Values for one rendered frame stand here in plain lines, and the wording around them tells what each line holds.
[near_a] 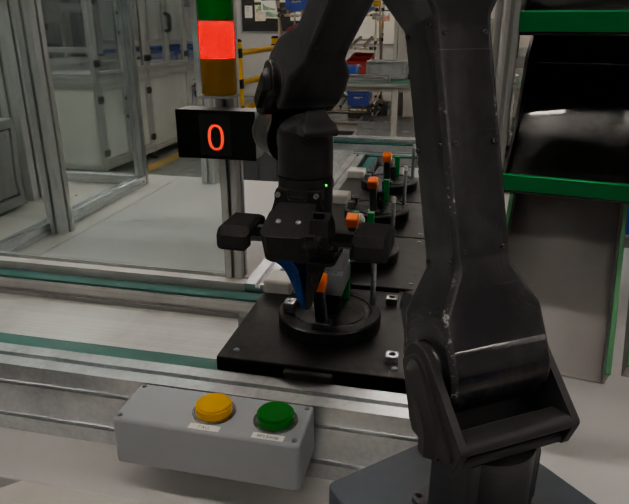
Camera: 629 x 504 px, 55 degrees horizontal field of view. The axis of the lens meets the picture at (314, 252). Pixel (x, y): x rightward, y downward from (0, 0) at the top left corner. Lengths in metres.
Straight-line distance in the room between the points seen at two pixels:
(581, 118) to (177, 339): 0.62
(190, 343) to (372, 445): 0.34
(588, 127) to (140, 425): 0.61
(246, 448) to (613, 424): 0.50
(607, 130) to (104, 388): 0.67
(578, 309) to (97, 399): 0.59
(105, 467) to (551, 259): 0.59
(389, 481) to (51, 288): 0.80
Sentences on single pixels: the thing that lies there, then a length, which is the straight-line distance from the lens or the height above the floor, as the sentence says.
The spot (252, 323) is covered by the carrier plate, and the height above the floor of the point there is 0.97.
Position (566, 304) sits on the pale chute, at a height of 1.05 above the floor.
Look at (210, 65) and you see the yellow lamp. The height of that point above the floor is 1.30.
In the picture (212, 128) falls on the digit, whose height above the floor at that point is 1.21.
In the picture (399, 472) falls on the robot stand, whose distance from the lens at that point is 0.46.
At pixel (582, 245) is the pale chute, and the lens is 0.80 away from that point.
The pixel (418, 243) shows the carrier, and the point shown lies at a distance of 1.15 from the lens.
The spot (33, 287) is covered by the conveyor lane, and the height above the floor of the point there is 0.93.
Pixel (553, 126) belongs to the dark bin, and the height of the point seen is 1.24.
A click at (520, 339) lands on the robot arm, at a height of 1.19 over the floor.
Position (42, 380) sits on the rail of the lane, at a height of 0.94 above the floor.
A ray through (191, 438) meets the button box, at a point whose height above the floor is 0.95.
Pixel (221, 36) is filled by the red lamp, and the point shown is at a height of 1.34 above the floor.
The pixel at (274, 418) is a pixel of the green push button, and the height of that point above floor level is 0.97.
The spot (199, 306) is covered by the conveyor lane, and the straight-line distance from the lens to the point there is 1.00.
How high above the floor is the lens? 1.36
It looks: 21 degrees down
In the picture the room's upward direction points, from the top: straight up
